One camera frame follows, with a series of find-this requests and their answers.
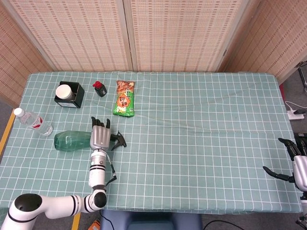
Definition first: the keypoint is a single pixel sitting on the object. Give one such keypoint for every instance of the small black bottle red cap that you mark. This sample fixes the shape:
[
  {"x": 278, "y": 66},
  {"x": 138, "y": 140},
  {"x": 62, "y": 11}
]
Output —
[{"x": 101, "y": 91}]

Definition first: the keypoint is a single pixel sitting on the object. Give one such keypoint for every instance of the black open cardboard box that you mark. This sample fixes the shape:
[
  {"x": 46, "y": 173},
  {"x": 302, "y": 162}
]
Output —
[{"x": 78, "y": 95}]

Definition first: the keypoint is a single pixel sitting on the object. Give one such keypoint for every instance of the orange snack packet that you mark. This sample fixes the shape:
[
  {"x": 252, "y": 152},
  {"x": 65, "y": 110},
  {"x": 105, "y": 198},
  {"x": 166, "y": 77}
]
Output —
[{"x": 94, "y": 225}]

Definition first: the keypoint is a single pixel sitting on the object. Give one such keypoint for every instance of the black plug adapter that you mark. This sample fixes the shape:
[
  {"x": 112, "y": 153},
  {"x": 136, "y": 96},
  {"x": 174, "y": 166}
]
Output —
[{"x": 301, "y": 111}]

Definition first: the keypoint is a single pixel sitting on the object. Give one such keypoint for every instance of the blue padded seat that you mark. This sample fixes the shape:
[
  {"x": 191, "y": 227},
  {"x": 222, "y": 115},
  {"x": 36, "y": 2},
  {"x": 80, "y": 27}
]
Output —
[{"x": 148, "y": 220}]

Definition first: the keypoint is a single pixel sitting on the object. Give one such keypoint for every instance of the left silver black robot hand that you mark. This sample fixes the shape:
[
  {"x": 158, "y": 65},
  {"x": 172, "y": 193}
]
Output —
[{"x": 100, "y": 137}]

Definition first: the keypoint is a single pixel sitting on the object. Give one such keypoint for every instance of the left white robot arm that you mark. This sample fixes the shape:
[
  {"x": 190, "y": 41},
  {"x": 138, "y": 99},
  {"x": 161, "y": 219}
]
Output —
[{"x": 97, "y": 172}]

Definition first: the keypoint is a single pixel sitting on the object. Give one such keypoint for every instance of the white lidded jar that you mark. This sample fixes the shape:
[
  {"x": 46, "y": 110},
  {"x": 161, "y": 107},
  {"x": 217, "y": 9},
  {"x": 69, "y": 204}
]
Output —
[{"x": 63, "y": 92}]

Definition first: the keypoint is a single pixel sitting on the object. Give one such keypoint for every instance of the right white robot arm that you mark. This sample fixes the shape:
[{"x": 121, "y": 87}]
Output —
[{"x": 304, "y": 206}]

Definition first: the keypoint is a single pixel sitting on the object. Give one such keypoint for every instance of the green orange snack bag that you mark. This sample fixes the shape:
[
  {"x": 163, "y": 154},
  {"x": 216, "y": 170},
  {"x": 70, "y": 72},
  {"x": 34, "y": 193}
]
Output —
[{"x": 124, "y": 100}]

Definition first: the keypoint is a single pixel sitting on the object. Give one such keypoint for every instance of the green white checked tablecloth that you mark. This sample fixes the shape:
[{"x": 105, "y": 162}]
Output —
[{"x": 180, "y": 155}]

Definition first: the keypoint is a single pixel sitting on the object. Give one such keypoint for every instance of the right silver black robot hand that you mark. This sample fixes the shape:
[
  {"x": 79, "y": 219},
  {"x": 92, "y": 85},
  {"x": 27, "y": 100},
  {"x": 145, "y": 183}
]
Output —
[{"x": 301, "y": 171}]

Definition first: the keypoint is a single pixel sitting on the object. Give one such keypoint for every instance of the white power strip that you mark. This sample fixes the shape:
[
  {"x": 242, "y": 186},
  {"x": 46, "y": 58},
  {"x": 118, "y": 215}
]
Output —
[{"x": 294, "y": 116}]

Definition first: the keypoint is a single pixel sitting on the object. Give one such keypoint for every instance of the green spray bottle black nozzle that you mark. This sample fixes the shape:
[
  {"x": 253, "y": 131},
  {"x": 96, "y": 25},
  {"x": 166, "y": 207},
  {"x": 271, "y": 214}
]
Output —
[{"x": 69, "y": 141}]

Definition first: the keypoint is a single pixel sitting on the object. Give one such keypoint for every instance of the woven bamboo screen panel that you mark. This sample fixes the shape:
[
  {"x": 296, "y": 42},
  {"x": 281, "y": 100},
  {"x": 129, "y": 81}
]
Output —
[
  {"x": 79, "y": 36},
  {"x": 16, "y": 60},
  {"x": 275, "y": 43},
  {"x": 182, "y": 36}
]

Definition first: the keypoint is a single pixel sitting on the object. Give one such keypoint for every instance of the clear plastic water bottle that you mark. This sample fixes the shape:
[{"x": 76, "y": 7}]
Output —
[{"x": 33, "y": 122}]

